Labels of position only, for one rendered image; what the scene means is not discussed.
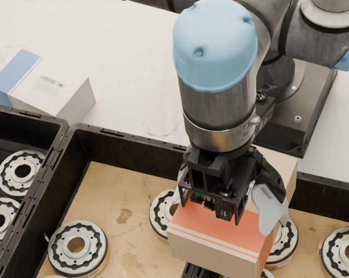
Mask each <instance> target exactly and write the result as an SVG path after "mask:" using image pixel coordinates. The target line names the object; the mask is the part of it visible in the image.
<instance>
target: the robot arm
mask: <svg viewBox="0 0 349 278"><path fill-rule="evenodd" d="M128 1H131V2H136V3H140V4H144V5H147V6H150V7H154V8H158V9H162V10H167V11H169V12H173V13H177V14H179V16H178V18H177V20H176V22H175V24H174V27H173V52H172V53H173V63H174V67H175V70H176V72H177V76H178V83H179V89H180V96H181V104H182V113H183V118H184V125H185V131H186V133H187V135H188V137H189V141H190V145H189V146H188V147H187V149H186V151H185V153H184V155H183V159H184V160H183V163H182V166H181V168H180V170H179V175H178V185H177V187H176V190H175V193H174V195H173V197H172V200H171V204H172V205H173V204H175V203H176V202H177V201H178V199H179V198H180V200H181V205H182V207H185V205H186V203H187V201H188V199H189V197H190V201H191V202H195V203H198V204H200V205H202V203H203V201H204V203H203V204H204V208H207V209H210V210H211V211H215V212H216V217H217V218H220V219H223V220H226V221H228V222H230V221H231V219H232V216H233V214H234V217H235V225H236V226H238V224H239V222H240V219H241V217H242V215H243V212H244V210H245V206H246V203H247V201H248V195H246V192H247V189H249V188H250V183H251V181H254V180H255V182H254V185H253V187H252V190H251V199H252V201H253V203H254V204H255V206H256V207H257V208H258V211H259V231H260V233H261V234H262V235H263V236H268V235H269V234H270V233H271V231H272V230H273V228H274V226H275V225H276V223H277V222H278V221H279V222H280V223H281V225H283V226H286V224H287V221H288V216H289V210H288V201H287V197H286V189H285V187H284V183H283V180H282V177H281V176H280V174H279V172H278V171H277V170H276V169H275V168H274V167H273V166H272V165H271V164H270V163H269V162H268V161H267V160H266V158H265V157H263V156H264V155H263V154H261V153H260V152H259V150H258V149H257V147H255V146H252V145H251V144H252V142H253V140H254V138H255V137H256V136H257V134H258V133H259V132H260V131H261V130H262V128H263V127H264V126H265V125H266V123H267V122H268V121H269V119H270V118H271V117H272V114H273V109H274V106H275V102H276V98H273V97H272V96H274V95H276V94H278V93H280V92H282V91H283V90H285V89H286V88H287V87H288V86H289V85H290V83H291V81H292V80H293V77H294V73H295V59H298V60H302V61H306V62H310V63H314V64H316V65H321V66H324V67H328V68H329V69H331V70H334V69H335V70H340V71H345V72H348V71H349V0H128ZM186 189H187V191H186V193H185V195H184V194H183V192H184V191H185V190H186ZM191 193H192V194H191ZM190 195H191V196H190Z"/></svg>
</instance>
